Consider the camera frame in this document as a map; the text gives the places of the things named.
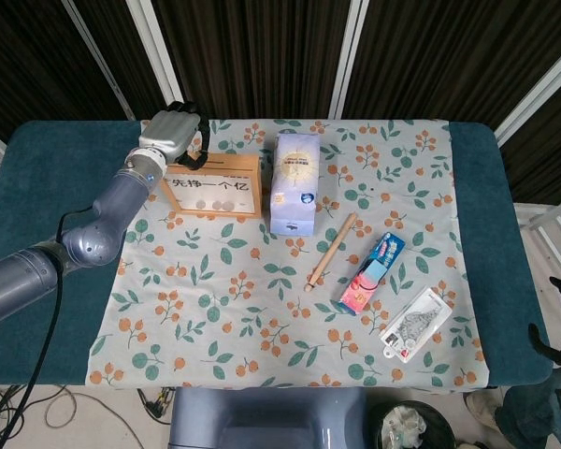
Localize black elastic band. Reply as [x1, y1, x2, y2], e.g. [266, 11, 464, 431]
[357, 266, 387, 294]

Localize blue jeans leg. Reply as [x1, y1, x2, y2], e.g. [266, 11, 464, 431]
[495, 385, 561, 449]

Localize wooden frame money box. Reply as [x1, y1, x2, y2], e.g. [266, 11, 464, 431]
[161, 152, 265, 221]

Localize light blue cube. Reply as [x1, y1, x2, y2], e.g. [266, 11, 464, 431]
[363, 259, 389, 284]

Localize lavender paper food bag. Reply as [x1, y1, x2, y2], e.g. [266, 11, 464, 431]
[269, 131, 322, 236]

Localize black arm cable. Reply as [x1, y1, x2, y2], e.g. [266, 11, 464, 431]
[0, 205, 99, 449]

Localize blue and pink carton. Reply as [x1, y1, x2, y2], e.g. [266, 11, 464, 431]
[339, 232, 407, 317]

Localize white metal rack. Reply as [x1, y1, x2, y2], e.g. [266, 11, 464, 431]
[513, 194, 561, 233]

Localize floral leaf berry tablecloth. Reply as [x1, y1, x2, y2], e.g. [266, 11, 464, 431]
[87, 118, 492, 390]

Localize dark pleated curtain panel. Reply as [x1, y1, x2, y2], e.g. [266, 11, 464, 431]
[74, 0, 174, 121]
[151, 0, 354, 118]
[343, 0, 561, 123]

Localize thick white frame post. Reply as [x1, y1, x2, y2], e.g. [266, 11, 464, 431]
[493, 44, 561, 147]
[328, 0, 371, 121]
[124, 0, 188, 107]

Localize tangled floor cables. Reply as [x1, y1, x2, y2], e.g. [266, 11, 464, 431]
[0, 385, 80, 449]

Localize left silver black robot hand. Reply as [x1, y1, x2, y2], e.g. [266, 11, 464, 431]
[138, 100, 211, 170]

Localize thin white frame post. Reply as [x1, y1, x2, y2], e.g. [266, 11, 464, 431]
[61, 0, 137, 122]

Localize clear plastic scourer packet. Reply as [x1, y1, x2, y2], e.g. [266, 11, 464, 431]
[378, 286, 452, 361]

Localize wooden stick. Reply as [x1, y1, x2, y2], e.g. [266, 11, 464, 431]
[307, 212, 358, 295]

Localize beige shoe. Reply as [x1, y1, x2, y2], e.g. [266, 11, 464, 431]
[464, 391, 502, 427]

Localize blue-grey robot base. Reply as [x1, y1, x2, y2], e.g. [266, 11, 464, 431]
[167, 386, 370, 449]

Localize black trash bin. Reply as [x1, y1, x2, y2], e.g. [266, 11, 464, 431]
[367, 400, 455, 449]

